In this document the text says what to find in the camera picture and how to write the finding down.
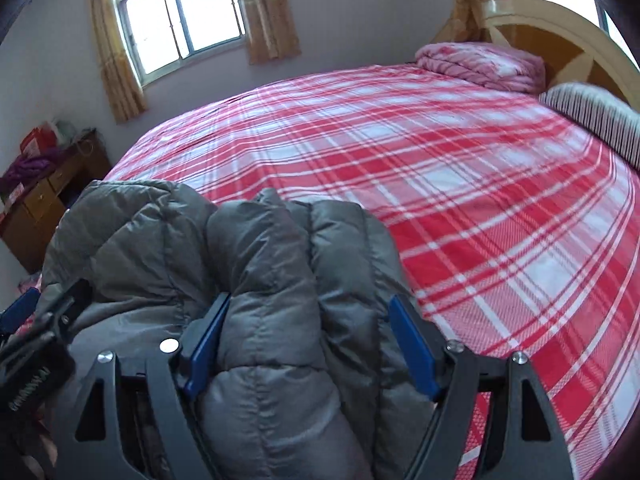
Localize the grey puffer jacket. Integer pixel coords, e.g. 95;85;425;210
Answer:
37;179;441;480

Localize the wooden desk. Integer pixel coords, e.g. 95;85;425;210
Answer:
0;132;113;276

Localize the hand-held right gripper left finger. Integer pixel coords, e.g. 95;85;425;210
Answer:
70;292;232;480

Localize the white plastic bag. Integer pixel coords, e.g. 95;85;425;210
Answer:
50;119;78;145

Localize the red box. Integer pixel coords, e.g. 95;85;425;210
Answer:
19;125;56;158

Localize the cream wooden headboard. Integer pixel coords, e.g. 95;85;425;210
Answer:
480;0;640;106

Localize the bed with red plaid sheet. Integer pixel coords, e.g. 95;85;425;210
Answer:
100;60;640;480

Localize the striped pillow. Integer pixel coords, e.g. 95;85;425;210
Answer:
539;82;640;171

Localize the pink folded blanket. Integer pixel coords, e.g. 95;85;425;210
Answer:
415;41;547;95

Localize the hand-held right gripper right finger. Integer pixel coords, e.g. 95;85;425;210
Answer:
389;294;576;480

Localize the purple cloth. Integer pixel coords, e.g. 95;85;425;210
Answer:
0;155;56;191

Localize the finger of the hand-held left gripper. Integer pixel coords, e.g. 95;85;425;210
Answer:
0;287;41;336
35;280;93;346

